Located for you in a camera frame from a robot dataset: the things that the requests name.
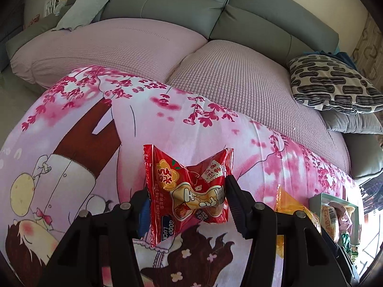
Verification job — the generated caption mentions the small red chicken snack packet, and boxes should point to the small red chicken snack packet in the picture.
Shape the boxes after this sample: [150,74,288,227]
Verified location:
[143,144,234,247]

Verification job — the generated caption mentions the pink and red snack bag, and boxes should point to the pink and red snack bag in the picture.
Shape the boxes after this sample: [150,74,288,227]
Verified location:
[331,202,355,235]

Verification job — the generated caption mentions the yellow cake packet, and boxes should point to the yellow cake packet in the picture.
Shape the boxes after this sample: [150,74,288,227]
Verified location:
[274,185,321,259]

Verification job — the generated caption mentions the teal shallow cardboard tray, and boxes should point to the teal shallow cardboard tray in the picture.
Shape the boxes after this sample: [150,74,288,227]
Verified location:
[308,192,364,276]

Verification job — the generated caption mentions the pink checkered sofa cover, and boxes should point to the pink checkered sofa cover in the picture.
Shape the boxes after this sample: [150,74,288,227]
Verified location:
[6,18,350,172]

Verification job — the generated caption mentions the black white patterned pillow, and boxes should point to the black white patterned pillow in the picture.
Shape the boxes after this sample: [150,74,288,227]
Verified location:
[287,54,382,115]

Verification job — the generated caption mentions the blue cloth behind pillows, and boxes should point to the blue cloth behind pillows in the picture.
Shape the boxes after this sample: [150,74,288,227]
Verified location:
[303,50,358,71]

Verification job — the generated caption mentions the brown patterned curtain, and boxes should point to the brown patterned curtain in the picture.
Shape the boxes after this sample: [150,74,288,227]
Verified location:
[352,14,382,89]

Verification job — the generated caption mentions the grey green sofa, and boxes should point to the grey green sofa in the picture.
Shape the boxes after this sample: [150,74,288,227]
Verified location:
[5,0,382,183]

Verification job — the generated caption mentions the light grey small cushion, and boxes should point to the light grey small cushion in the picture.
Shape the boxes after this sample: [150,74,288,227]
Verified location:
[53,0,109,31]

